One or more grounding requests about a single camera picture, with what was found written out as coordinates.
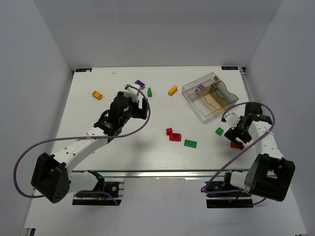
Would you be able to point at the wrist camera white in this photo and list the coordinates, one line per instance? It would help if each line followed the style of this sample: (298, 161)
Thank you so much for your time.
(231, 119)
(132, 93)

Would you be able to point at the purple rounded lego brick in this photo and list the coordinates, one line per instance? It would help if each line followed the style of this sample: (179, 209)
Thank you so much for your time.
(199, 88)

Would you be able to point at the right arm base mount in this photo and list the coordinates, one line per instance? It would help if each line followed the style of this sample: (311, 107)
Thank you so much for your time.
(220, 194)

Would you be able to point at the yellow lego brick right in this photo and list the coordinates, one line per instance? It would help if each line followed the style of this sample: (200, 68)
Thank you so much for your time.
(172, 90)

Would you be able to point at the small green lego brick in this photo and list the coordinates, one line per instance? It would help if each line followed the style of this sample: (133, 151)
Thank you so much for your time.
(219, 131)

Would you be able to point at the clear plastic container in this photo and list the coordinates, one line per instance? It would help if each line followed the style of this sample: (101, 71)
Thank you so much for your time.
(200, 109)

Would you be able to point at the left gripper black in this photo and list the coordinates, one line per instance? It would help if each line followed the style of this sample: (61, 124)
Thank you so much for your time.
(143, 108)

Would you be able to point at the yellow lego brick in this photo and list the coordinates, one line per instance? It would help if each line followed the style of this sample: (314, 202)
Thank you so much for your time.
(172, 90)
(97, 95)

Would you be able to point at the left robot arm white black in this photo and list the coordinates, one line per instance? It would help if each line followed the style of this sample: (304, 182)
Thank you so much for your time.
(53, 175)

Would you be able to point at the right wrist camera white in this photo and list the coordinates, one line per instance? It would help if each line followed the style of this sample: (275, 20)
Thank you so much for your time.
(231, 119)

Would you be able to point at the dark smoky plastic container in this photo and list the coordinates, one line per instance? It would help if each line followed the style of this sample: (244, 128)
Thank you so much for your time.
(222, 97)

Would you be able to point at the yellow lego brick left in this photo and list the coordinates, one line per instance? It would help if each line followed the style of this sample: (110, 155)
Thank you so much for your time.
(97, 95)

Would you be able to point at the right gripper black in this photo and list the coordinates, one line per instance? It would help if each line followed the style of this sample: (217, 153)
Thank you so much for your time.
(236, 135)

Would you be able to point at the red lego brick right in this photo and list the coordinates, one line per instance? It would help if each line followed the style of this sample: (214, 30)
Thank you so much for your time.
(233, 145)

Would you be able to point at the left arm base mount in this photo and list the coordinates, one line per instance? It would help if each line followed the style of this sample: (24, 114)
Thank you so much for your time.
(92, 189)

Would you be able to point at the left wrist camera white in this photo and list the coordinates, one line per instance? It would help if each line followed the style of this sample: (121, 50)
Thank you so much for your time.
(132, 93)

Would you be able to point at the green lego plate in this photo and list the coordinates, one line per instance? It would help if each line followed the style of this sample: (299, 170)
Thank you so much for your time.
(190, 143)

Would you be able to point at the red curved lego brick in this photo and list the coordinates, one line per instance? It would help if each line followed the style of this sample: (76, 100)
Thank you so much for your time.
(175, 137)

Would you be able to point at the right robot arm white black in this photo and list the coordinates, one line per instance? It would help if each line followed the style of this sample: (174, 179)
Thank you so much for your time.
(270, 174)

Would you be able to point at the left logo sticker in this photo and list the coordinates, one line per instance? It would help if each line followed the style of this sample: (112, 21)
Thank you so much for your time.
(77, 70)

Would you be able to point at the small red lego brick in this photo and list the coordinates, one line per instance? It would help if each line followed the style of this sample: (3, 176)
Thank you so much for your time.
(169, 131)

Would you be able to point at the clear grey long container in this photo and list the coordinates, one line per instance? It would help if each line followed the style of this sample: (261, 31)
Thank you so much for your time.
(188, 90)

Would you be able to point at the amber plastic container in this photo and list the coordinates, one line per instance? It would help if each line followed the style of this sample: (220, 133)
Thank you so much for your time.
(210, 98)

